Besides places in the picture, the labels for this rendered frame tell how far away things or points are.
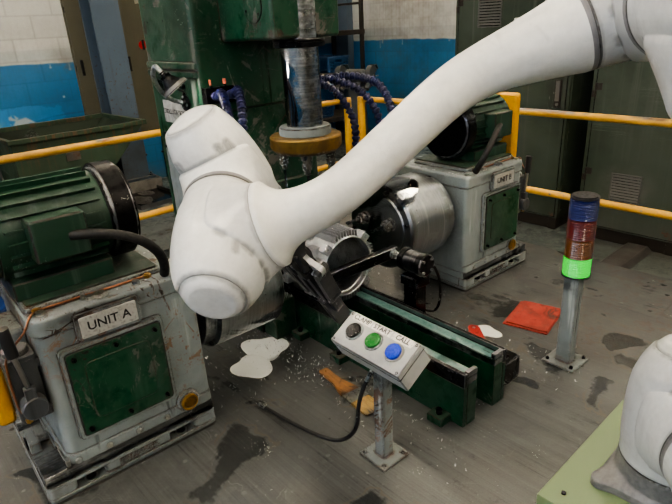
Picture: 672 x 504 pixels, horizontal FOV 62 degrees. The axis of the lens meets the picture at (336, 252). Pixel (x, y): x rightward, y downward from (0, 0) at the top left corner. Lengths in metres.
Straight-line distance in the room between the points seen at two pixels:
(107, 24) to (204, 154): 5.64
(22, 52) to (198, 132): 5.71
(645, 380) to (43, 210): 1.00
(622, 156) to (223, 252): 3.90
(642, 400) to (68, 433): 0.97
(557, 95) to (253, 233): 3.95
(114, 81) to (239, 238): 5.76
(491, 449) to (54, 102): 5.82
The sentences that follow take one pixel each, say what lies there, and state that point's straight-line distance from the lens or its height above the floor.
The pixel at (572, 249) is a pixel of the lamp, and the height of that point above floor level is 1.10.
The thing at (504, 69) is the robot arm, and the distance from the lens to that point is 0.71.
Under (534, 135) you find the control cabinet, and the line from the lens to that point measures 4.58.
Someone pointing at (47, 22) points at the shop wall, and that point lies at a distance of 6.47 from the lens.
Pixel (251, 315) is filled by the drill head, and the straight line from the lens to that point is 1.24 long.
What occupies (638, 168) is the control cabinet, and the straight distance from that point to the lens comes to 4.31.
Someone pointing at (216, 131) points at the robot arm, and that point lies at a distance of 0.71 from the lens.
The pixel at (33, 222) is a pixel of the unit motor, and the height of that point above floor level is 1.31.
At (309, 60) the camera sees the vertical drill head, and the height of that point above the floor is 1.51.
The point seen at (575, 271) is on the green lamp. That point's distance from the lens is 1.34.
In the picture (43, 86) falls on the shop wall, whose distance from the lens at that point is 6.43.
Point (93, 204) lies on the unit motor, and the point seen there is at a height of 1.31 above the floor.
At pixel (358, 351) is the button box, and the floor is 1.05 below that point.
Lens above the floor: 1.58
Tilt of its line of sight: 22 degrees down
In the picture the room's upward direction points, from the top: 3 degrees counter-clockwise
